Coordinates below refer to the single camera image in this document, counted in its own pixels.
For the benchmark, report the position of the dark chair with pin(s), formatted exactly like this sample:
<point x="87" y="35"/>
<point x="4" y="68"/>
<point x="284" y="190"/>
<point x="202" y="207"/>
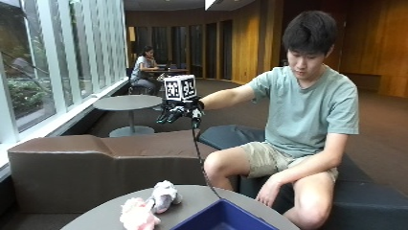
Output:
<point x="134" y="87"/>

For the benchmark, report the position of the white ceiling light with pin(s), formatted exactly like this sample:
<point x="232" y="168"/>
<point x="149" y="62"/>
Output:
<point x="208" y="4"/>

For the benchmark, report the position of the pink soft toy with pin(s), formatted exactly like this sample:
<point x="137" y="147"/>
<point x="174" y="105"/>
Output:
<point x="137" y="215"/>

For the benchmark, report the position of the brown upholstered bench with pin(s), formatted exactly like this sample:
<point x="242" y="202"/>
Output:
<point x="106" y="169"/>

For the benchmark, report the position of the round grey pedestal table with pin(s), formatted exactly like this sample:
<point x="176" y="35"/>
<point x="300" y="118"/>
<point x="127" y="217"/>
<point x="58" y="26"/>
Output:
<point x="127" y="103"/>

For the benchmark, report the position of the the person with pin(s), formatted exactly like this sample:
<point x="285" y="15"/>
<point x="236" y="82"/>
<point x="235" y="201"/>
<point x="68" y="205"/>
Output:
<point x="312" y="105"/>

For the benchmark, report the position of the dark wooden table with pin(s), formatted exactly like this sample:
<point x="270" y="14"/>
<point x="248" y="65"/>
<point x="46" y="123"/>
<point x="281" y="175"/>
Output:
<point x="167" y="71"/>

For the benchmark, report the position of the beige shorts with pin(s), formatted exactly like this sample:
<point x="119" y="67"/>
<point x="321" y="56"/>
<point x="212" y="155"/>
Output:
<point x="271" y="158"/>

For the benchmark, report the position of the white cube with black markers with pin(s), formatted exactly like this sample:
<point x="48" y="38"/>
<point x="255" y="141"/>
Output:
<point x="180" y="87"/>

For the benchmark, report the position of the white soft toy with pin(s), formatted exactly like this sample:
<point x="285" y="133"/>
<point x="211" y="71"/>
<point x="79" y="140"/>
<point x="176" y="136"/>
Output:
<point x="163" y="195"/>

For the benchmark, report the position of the dark blue upholstered seat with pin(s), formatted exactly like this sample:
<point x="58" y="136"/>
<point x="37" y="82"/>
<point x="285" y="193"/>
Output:
<point x="369" y="198"/>

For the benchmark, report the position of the green t-shirt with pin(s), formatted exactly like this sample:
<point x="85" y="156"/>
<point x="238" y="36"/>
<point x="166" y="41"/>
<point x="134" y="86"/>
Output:
<point x="307" y="110"/>

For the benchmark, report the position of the blue plastic bin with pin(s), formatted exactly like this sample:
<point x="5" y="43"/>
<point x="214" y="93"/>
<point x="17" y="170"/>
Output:
<point x="220" y="218"/>

